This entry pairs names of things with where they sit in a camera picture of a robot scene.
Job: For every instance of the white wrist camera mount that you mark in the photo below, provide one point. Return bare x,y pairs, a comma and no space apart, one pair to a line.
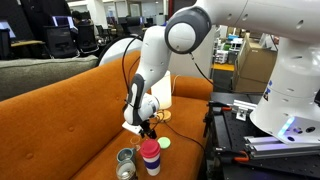
131,128

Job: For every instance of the small clear glass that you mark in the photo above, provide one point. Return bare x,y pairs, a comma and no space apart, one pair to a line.
135,142

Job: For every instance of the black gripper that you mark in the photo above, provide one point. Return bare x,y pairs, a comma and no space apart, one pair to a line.
147,126

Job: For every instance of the round green disc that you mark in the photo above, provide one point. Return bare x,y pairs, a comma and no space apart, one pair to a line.
164,143

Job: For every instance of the silver aluminium bracket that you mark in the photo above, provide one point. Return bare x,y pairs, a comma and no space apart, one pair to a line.
243,108

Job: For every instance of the large cardboard box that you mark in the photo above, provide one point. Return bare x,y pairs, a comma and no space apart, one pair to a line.
255,66

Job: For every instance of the silver aluminium extrusion rails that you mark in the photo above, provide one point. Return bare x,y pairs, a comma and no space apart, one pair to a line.
280,146

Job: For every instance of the black office chair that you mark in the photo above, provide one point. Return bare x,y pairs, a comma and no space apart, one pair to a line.
86,36
60,41

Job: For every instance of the glass jar container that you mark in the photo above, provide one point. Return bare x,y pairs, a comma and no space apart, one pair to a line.
126,170

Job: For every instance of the orange fabric sofa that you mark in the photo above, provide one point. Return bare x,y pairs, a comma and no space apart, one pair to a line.
66,126

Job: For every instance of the striped cup with pink lid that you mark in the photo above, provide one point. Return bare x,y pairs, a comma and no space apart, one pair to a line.
150,158

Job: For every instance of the white round panel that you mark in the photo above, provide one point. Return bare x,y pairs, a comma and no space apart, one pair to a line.
116,50

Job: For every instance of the grey fabric sofa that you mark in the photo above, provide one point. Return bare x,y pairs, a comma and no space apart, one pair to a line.
43,76

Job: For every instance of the person with dark hair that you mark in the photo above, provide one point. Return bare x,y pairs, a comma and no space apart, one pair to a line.
76,17

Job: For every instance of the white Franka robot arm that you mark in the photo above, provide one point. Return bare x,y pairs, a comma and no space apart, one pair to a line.
286,83

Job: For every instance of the lit computer monitor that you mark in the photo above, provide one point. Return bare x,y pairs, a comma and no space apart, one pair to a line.
61,21

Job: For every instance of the black perforated robot table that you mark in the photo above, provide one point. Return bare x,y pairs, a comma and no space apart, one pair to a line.
230,133

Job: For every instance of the blue metal mug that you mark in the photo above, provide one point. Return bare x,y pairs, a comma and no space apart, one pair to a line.
125,155

